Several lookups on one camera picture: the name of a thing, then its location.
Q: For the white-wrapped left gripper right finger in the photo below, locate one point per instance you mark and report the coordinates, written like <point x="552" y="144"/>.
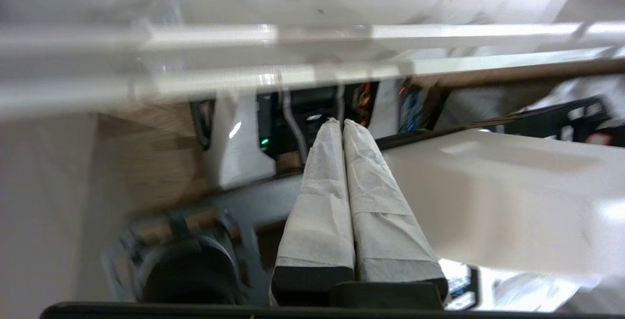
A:
<point x="385" y="221"/>

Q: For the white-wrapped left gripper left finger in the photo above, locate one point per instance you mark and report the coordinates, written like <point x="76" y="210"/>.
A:
<point x="320" y="211"/>

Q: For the glossy white drawer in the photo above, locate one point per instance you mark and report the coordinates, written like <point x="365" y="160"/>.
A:
<point x="512" y="202"/>

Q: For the left robot arm silver black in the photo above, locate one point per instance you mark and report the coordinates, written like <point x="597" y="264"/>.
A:
<point x="185" y="270"/>

